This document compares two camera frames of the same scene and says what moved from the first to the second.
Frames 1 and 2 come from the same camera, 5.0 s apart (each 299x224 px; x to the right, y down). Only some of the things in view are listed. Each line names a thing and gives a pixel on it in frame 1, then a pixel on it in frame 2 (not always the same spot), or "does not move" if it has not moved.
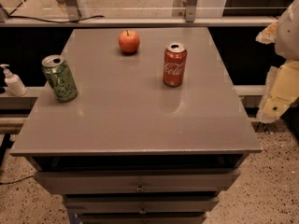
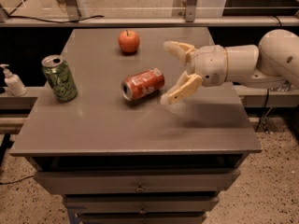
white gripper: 289,36 → 209,63
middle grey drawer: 139,203 does not move
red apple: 128,41 does not move
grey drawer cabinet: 130,149 does not move
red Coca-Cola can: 175,64 → 142,84
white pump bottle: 13,83 does not move
